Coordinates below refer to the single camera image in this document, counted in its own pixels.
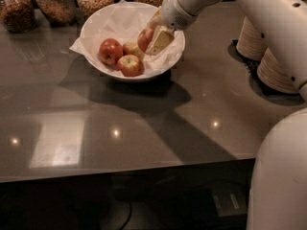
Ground white ceramic bowl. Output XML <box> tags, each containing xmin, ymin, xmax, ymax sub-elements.
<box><xmin>80</xmin><ymin>1</ymin><xmax>186</xmax><ymax>83</ymax></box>

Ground yellow-red apple at back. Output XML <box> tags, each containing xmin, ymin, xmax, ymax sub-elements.
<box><xmin>123</xmin><ymin>41</ymin><xmax>144</xmax><ymax>59</ymax></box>

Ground red apple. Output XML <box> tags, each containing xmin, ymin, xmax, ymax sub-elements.
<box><xmin>137</xmin><ymin>28</ymin><xmax>154</xmax><ymax>53</ymax></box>
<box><xmin>99</xmin><ymin>38</ymin><xmax>123</xmax><ymax>65</ymax></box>

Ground black cable on floor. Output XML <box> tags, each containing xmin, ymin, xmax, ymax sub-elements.
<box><xmin>116</xmin><ymin>199</ymin><xmax>133</xmax><ymax>230</ymax></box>

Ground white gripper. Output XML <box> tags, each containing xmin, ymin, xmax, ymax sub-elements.
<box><xmin>146</xmin><ymin>0</ymin><xmax>196</xmax><ymax>56</ymax></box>

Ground glass jar far left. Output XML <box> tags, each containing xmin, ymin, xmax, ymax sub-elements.
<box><xmin>0</xmin><ymin>0</ymin><xmax>35</xmax><ymax>33</ymax></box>

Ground dark device under table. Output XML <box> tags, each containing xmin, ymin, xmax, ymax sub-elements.
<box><xmin>175</xmin><ymin>187</ymin><xmax>247</xmax><ymax>230</ymax></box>

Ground red-yellow apple in front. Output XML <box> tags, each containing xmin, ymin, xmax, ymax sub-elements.
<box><xmin>116</xmin><ymin>55</ymin><xmax>144</xmax><ymax>77</ymax></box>

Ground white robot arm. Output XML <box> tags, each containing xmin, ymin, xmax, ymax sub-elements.
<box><xmin>149</xmin><ymin>0</ymin><xmax>307</xmax><ymax>230</ymax></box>

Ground black rubber mat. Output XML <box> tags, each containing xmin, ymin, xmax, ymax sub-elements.
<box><xmin>235</xmin><ymin>49</ymin><xmax>270</xmax><ymax>95</ymax></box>

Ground white paper bowl liner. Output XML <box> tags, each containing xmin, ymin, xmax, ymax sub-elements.
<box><xmin>69</xmin><ymin>0</ymin><xmax>186</xmax><ymax>76</ymax></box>

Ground glass jar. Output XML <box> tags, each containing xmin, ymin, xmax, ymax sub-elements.
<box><xmin>35</xmin><ymin>0</ymin><xmax>76</xmax><ymax>26</ymax></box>
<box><xmin>0</xmin><ymin>0</ymin><xmax>35</xmax><ymax>33</ymax></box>

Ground rear stack paper bowls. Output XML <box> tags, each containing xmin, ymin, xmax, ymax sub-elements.
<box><xmin>236</xmin><ymin>17</ymin><xmax>267</xmax><ymax>61</ymax></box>

